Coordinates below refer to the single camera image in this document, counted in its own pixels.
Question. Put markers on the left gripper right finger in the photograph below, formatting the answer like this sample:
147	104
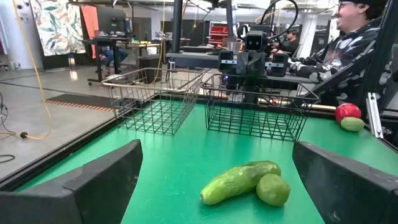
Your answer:
348	193

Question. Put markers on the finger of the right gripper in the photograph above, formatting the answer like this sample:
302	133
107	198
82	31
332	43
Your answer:
277	65
226	62

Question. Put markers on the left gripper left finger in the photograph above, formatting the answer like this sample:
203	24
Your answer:
77	199

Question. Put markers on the green plastic lime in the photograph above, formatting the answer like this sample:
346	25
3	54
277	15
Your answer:
273	189

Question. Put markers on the green plastic cucumber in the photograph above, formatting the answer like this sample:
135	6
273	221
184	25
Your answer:
236	182

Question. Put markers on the person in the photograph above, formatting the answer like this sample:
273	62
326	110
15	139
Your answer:
342	53
290	43
113	55

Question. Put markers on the red storage bins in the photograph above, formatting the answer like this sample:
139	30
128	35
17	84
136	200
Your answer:
218	32

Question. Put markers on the black workbench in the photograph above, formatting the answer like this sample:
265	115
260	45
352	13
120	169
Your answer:
192	57

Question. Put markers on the black vertical pole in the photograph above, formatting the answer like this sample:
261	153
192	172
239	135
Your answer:
177	25
230	18

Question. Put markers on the pale green oval fruit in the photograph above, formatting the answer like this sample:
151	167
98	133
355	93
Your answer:
353	124

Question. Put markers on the black cabinet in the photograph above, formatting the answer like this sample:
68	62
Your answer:
149	68

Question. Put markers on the red plastic tomato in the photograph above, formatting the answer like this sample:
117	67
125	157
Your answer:
346	111

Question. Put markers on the black striped floor mat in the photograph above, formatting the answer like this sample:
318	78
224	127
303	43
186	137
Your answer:
81	100

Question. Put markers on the black desk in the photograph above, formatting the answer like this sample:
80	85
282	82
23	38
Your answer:
105	40

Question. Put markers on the black monitor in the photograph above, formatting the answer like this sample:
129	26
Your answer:
110	20

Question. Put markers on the orange cloth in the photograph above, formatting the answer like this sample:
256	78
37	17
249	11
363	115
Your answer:
90	21

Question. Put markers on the floral patterned cloth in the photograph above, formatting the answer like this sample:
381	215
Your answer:
59	28

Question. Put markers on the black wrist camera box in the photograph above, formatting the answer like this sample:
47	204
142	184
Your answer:
256	40

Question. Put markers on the aluminium frame bracket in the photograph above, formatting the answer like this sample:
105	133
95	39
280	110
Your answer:
374	115

